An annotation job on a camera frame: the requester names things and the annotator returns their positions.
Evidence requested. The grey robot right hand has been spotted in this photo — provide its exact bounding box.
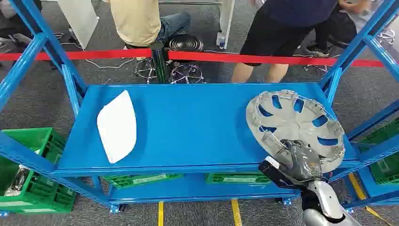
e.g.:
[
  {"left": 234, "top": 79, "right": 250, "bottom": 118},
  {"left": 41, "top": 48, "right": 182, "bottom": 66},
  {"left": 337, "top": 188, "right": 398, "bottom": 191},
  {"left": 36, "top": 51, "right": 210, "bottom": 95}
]
[{"left": 281, "top": 139, "right": 324, "bottom": 184}]

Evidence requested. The silver plastic hubcap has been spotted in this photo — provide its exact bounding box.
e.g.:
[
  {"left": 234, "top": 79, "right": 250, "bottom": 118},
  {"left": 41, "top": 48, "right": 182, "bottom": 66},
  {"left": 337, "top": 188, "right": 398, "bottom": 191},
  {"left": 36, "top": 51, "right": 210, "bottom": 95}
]
[{"left": 245, "top": 89, "right": 346, "bottom": 174}]

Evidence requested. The green plastic crate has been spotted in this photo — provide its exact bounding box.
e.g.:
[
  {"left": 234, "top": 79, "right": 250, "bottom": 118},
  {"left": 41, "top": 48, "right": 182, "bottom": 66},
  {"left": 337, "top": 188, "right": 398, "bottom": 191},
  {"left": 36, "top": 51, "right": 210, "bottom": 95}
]
[
  {"left": 0, "top": 127, "right": 77, "bottom": 216},
  {"left": 356, "top": 117, "right": 399, "bottom": 186},
  {"left": 205, "top": 172, "right": 272, "bottom": 185},
  {"left": 101, "top": 173, "right": 185, "bottom": 190}
]

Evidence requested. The blue metal shelf rack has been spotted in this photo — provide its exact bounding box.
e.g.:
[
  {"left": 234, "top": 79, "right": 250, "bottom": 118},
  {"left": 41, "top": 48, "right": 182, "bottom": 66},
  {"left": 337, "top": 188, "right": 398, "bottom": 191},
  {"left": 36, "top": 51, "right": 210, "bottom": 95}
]
[{"left": 0, "top": 0, "right": 399, "bottom": 217}]

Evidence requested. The person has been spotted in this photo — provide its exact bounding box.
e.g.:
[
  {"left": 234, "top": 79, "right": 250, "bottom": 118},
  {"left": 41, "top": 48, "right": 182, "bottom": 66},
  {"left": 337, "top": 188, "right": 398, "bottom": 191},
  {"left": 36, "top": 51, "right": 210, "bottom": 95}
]
[
  {"left": 109, "top": 0, "right": 192, "bottom": 51},
  {"left": 231, "top": 0, "right": 341, "bottom": 84},
  {"left": 305, "top": 0, "right": 384, "bottom": 59},
  {"left": 0, "top": 0, "right": 43, "bottom": 48}
]

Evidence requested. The red barrier belt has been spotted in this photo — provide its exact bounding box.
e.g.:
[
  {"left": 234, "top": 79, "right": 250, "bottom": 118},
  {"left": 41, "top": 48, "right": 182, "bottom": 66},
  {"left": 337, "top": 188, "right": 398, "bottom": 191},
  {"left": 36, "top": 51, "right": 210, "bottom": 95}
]
[{"left": 0, "top": 47, "right": 386, "bottom": 68}]

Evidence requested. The chrome stool base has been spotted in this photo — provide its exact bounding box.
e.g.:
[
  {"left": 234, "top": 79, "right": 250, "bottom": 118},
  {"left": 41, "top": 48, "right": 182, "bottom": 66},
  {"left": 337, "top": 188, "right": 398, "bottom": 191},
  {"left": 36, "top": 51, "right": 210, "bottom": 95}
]
[
  {"left": 135, "top": 57, "right": 157, "bottom": 84},
  {"left": 376, "top": 26, "right": 397, "bottom": 45},
  {"left": 169, "top": 64, "right": 207, "bottom": 84}
]

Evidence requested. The clear water bottle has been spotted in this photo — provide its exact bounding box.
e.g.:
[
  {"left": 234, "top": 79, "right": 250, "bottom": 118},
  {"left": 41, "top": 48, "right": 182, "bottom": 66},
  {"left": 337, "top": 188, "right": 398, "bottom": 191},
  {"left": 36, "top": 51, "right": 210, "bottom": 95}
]
[{"left": 215, "top": 31, "right": 226, "bottom": 50}]

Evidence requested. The white table leg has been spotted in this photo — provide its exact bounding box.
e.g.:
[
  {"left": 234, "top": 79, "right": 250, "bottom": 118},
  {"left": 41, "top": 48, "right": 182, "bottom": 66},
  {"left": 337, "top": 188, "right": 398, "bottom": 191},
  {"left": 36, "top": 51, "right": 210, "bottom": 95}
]
[{"left": 218, "top": 0, "right": 235, "bottom": 50}]

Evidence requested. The black round ribbed base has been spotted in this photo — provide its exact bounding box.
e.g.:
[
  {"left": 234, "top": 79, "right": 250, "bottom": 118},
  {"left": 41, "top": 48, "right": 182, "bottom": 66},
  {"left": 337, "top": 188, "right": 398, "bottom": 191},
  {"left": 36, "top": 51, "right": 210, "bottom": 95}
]
[{"left": 168, "top": 34, "right": 205, "bottom": 52}]

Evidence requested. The white plastic panel part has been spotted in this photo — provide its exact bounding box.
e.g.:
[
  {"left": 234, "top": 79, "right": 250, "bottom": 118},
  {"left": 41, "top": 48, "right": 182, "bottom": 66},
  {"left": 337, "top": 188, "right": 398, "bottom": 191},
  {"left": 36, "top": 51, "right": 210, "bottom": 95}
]
[{"left": 96, "top": 89, "right": 137, "bottom": 165}]

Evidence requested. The white table panel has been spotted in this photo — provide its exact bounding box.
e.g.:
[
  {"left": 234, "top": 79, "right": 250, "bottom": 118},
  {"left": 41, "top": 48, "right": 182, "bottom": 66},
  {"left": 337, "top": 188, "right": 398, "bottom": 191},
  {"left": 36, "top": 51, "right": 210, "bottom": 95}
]
[{"left": 56, "top": 0, "right": 99, "bottom": 50}]

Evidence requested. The shiny metal part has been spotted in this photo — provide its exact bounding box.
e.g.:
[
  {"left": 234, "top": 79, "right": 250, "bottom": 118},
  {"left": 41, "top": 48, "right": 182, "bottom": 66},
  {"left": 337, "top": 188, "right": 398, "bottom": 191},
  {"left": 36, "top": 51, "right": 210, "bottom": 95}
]
[{"left": 4, "top": 165, "right": 31, "bottom": 197}]

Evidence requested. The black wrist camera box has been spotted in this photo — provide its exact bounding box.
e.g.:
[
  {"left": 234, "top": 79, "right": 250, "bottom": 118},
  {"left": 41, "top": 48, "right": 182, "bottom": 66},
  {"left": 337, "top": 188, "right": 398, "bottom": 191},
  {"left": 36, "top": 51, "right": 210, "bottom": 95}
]
[{"left": 257, "top": 156, "right": 309, "bottom": 192}]

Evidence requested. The black stanchion post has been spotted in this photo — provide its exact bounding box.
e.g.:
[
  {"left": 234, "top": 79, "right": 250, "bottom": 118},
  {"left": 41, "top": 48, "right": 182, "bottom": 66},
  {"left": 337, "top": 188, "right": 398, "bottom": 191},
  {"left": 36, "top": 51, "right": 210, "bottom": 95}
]
[{"left": 150, "top": 41, "right": 169, "bottom": 84}]

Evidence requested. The white floor cable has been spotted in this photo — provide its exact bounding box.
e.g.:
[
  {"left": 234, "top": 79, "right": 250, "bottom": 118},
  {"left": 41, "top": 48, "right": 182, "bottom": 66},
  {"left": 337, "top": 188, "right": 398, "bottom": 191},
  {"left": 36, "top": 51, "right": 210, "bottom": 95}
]
[{"left": 53, "top": 31, "right": 135, "bottom": 70}]

